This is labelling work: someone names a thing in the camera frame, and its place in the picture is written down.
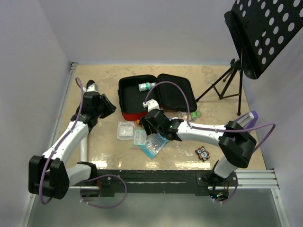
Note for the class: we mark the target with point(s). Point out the green wind oil box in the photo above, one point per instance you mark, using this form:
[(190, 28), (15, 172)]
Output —
[(195, 114)]

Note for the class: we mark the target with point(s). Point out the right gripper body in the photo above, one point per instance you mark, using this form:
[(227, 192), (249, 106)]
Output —
[(154, 130)]

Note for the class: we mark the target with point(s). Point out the purple box device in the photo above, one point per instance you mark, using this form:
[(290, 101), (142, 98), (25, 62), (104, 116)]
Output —
[(248, 120)]

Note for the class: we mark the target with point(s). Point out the black microphone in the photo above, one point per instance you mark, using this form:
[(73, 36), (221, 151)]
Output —
[(89, 83)]

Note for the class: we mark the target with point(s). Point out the aluminium rail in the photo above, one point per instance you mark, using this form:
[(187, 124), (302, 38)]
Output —
[(246, 180), (55, 134)]

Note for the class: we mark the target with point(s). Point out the aluminium left rail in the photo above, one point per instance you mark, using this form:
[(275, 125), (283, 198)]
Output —
[(55, 134)]

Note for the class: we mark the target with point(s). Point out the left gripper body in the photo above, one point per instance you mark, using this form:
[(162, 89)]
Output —
[(105, 108)]

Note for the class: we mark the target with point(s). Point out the blue mask package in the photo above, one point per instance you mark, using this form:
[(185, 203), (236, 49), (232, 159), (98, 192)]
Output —
[(154, 144)]

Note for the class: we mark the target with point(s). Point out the brown owl toy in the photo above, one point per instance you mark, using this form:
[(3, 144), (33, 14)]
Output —
[(202, 153)]

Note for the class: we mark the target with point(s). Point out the aluminium front rail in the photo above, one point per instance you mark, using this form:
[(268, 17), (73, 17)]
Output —
[(246, 180)]

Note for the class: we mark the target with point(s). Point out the white gauze pad packet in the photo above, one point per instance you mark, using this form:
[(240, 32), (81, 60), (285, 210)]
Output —
[(125, 130)]

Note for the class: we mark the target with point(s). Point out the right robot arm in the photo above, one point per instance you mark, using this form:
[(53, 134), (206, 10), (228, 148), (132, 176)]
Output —
[(235, 142)]

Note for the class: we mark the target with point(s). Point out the red medicine kit case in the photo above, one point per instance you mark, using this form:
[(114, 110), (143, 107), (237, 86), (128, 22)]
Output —
[(168, 96)]

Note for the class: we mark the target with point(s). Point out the white medicine bottle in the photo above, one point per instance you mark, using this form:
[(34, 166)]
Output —
[(146, 86)]

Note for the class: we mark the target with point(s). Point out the black music stand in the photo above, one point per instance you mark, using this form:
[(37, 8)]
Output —
[(268, 38)]

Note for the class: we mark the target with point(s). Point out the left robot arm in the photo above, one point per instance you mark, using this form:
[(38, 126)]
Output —
[(47, 173)]

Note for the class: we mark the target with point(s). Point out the bandage plasters bag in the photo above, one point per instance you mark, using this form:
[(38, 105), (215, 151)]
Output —
[(140, 137)]

